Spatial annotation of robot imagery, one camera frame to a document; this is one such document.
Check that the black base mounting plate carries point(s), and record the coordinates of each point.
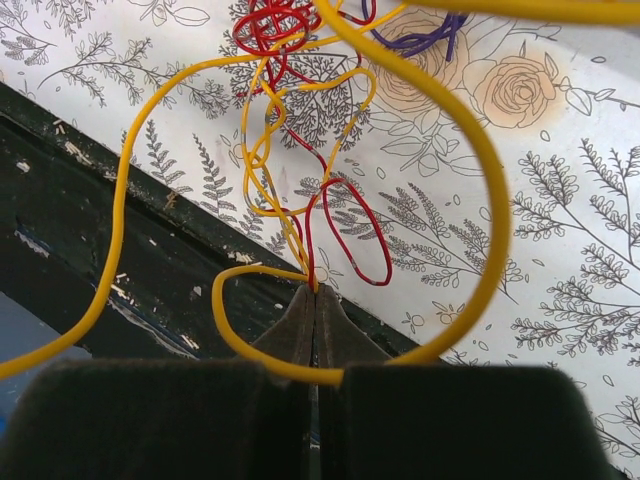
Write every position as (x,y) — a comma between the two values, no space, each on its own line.
(56,211)

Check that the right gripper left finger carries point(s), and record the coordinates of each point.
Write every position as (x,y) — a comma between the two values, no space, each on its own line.
(157,419)

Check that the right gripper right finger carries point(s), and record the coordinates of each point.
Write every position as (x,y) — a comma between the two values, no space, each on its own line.
(440,421)

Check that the floral patterned table mat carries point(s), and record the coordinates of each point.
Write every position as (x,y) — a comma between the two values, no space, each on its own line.
(561,104)

